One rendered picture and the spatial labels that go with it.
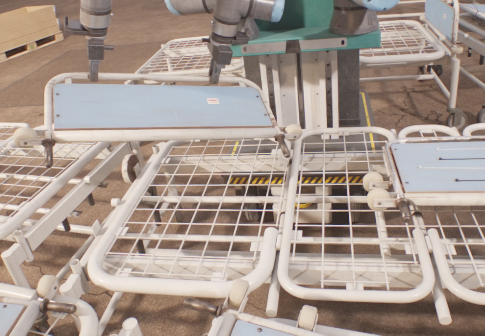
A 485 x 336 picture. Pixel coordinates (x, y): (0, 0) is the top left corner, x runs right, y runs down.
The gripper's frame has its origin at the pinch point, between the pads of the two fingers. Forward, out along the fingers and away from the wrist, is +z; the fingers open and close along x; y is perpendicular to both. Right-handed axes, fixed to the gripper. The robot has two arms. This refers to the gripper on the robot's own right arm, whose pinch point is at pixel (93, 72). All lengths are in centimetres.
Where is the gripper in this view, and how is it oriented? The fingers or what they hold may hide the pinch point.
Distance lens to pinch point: 149.4
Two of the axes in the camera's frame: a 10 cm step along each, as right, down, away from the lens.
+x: -3.0, -6.4, 7.1
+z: -2.1, 7.7, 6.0
